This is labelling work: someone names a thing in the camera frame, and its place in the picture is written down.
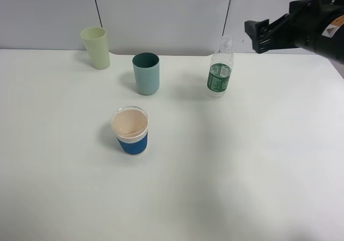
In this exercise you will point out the light green plastic cup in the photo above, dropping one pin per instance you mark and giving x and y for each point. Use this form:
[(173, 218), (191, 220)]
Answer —
[(96, 44)]

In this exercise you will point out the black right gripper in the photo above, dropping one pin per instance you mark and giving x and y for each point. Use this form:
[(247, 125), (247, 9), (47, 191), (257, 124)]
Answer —
[(308, 25)]

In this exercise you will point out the teal plastic cup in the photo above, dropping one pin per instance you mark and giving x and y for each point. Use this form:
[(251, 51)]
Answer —
[(147, 73)]

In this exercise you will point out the blue sleeved glass cup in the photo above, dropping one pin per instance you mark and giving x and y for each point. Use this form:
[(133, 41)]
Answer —
[(130, 125)]

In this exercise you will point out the clear bottle green label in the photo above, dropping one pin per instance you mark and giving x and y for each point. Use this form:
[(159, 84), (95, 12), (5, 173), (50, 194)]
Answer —
[(221, 68)]

